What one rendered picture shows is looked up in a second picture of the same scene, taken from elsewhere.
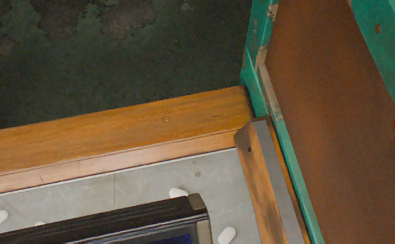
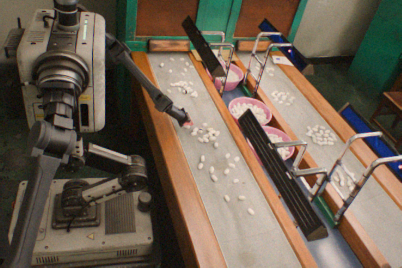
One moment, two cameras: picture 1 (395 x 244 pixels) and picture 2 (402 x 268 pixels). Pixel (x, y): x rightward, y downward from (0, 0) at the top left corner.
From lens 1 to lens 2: 220 cm
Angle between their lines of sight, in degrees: 62
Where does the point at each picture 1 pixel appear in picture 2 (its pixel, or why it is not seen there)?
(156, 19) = (21, 148)
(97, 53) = not seen: hidden behind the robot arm
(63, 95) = not seen: hidden behind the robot
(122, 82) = not seen: hidden behind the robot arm
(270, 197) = (168, 42)
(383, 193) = (183, 5)
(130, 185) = (158, 72)
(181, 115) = (140, 60)
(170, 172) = (155, 66)
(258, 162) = (160, 42)
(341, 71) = (164, 2)
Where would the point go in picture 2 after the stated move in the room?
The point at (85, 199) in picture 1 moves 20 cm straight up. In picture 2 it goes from (163, 79) to (166, 52)
